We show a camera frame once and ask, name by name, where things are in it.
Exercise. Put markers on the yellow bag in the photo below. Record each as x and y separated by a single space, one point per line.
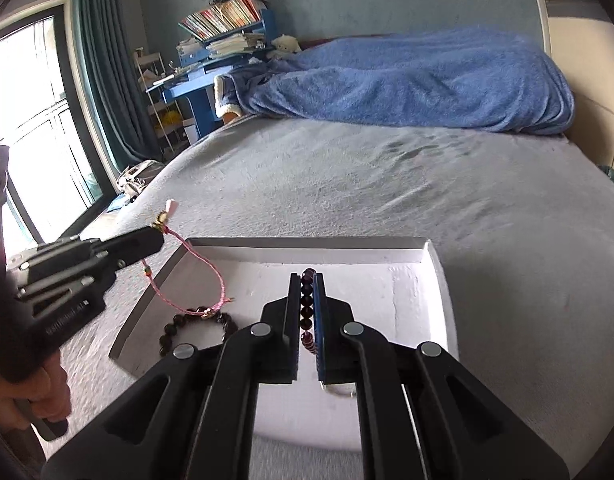
169 118

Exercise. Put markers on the white plush toy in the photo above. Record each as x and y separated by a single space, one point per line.
284 46

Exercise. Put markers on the white cardboard tray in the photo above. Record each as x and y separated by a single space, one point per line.
377 300

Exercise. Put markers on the person's left hand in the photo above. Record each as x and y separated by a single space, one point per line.
47 390

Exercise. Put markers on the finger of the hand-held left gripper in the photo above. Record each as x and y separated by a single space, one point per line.
62 252
137 245

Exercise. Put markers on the window with black frame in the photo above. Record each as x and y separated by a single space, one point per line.
27 110

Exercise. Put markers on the row of books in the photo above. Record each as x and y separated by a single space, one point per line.
222 15

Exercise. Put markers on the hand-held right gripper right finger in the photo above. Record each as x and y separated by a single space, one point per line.
321 320

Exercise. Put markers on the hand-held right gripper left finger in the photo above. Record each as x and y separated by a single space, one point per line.
293 312

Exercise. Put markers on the grey bed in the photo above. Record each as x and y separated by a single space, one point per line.
337 185

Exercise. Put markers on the cream padded headboard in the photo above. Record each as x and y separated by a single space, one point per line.
587 60

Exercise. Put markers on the blue desk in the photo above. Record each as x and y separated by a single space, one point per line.
207 115

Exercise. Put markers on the teal curtain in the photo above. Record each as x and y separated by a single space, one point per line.
107 60

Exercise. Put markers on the stack of papers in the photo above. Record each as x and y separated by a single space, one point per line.
234 44

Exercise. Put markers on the white bag on floor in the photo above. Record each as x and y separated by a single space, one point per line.
137 175

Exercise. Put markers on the blue fleece blanket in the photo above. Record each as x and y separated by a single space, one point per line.
412 80

